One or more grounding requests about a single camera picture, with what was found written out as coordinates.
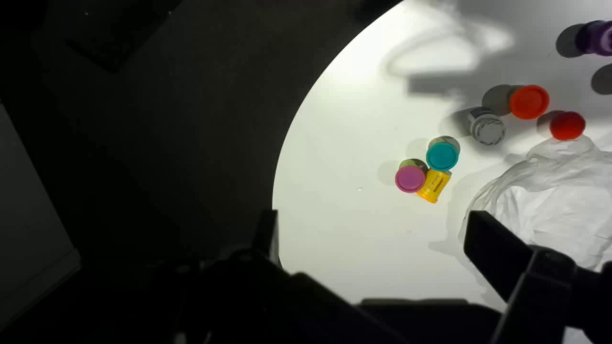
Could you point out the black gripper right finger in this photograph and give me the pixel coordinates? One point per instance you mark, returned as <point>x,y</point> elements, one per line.
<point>504,254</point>

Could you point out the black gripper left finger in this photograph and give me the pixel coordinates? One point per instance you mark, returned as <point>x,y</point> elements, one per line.
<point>265,241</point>

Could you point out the white pill bottle blue label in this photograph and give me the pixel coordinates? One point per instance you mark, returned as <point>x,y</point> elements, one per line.
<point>489,128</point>

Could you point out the orange lid dough tub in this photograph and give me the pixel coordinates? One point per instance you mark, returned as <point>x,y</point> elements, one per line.
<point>529,101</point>

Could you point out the purple dough tub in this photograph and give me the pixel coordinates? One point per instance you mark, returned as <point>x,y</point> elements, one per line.
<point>600,36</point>

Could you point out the white plastic bag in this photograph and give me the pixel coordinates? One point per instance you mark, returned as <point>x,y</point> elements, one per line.
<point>561,191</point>

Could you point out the yellow dough tub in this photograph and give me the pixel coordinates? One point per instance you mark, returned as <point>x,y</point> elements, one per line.
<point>435,183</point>

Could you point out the teal lid dough tub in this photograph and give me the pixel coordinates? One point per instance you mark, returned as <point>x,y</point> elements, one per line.
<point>443,153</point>

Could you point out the pink lid dough tub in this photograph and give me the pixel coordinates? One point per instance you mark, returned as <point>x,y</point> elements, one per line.
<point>410,176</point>

